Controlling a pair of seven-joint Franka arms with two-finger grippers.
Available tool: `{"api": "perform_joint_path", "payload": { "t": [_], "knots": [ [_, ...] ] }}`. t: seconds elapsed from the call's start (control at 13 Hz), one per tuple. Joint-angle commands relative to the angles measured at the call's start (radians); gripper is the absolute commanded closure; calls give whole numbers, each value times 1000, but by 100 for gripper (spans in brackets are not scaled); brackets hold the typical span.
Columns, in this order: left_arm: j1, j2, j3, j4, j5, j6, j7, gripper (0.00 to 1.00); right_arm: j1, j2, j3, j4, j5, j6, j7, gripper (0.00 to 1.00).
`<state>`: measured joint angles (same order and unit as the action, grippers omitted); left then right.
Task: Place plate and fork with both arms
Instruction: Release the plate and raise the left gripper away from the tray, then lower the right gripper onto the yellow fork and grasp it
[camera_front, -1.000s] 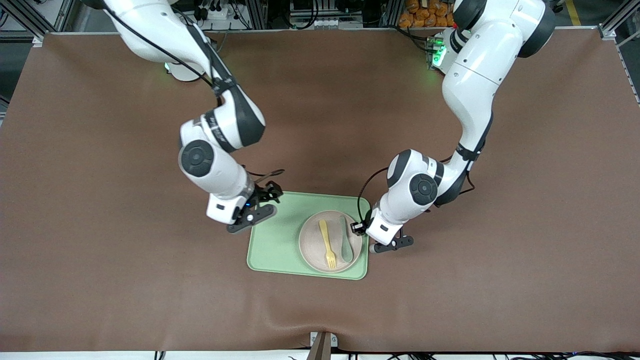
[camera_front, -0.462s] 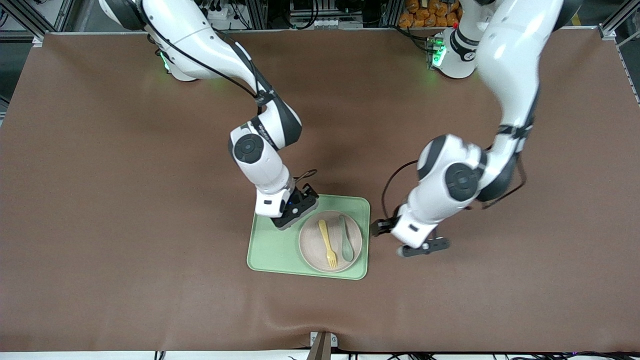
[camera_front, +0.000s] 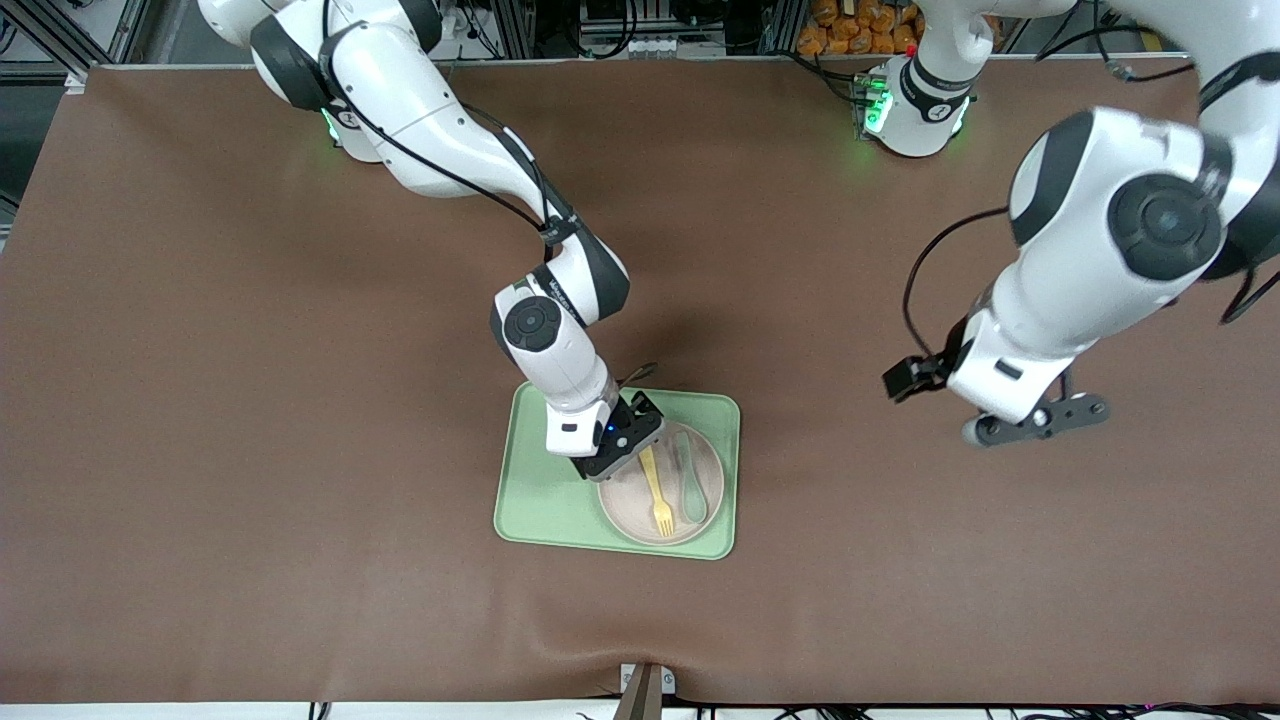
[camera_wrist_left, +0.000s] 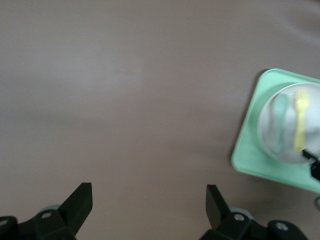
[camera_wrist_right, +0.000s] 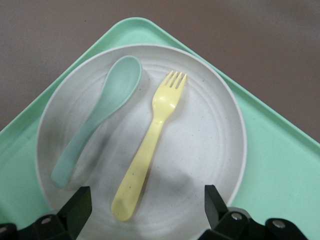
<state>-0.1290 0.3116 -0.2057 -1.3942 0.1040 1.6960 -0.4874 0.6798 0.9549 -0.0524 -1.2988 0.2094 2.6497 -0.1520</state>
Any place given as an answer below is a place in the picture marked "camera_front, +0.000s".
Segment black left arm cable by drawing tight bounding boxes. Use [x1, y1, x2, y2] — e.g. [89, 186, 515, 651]
[903, 0, 1261, 366]

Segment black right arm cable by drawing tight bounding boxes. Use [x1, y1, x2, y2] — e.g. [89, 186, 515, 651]
[320, 0, 583, 246]

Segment yellow plastic fork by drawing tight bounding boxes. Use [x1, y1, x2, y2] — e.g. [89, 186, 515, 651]
[640, 445, 678, 539]

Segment sage green plastic spoon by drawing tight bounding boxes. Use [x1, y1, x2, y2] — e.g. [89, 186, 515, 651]
[672, 430, 710, 526]

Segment grey metal clamp plate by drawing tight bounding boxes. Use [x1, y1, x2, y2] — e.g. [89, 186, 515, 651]
[619, 662, 677, 697]

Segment aluminium frame post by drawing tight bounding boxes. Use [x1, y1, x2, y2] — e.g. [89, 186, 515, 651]
[767, 0, 802, 57]
[495, 0, 533, 59]

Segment light green rectangular tray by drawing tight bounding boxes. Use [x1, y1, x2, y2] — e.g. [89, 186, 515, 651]
[493, 379, 742, 561]

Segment orange snack packets pile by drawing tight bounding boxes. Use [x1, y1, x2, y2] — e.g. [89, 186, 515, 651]
[797, 0, 923, 57]

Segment beige round plate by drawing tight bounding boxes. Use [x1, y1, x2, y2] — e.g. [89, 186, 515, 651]
[598, 423, 727, 548]

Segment brown table cover mat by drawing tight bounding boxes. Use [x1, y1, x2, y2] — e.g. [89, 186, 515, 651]
[0, 58, 1280, 707]

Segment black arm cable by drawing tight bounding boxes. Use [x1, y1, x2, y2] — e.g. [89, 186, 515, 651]
[903, 0, 1261, 366]
[320, 0, 583, 246]

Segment tan camera pole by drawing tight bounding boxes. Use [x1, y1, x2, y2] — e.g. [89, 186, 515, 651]
[612, 665, 665, 720]

